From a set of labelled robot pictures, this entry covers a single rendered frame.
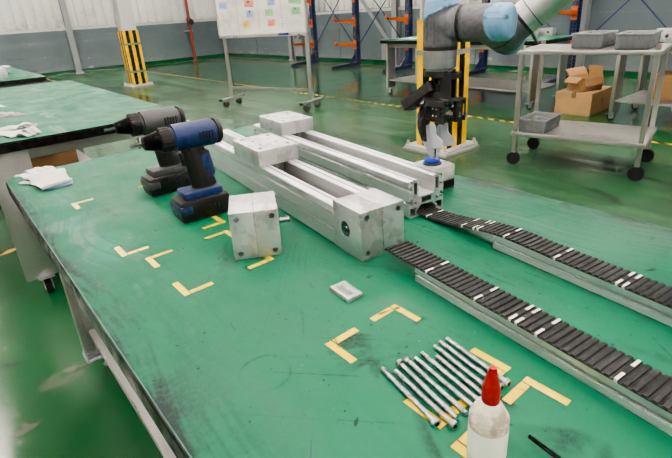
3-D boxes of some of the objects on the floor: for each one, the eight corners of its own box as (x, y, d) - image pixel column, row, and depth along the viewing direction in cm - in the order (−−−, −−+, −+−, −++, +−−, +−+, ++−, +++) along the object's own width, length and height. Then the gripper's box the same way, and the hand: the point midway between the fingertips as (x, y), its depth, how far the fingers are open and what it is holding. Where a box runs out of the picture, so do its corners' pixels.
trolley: (653, 161, 368) (681, 20, 330) (642, 182, 328) (672, 25, 290) (517, 146, 428) (527, 25, 391) (494, 162, 389) (503, 29, 351)
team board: (219, 108, 700) (196, -42, 627) (241, 102, 740) (223, -40, 667) (305, 113, 627) (291, -56, 554) (325, 106, 667) (314, -53, 594)
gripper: (441, 73, 103) (439, 168, 111) (470, 68, 108) (466, 160, 116) (414, 71, 110) (414, 160, 118) (443, 66, 114) (441, 153, 122)
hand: (432, 152), depth 119 cm, fingers closed
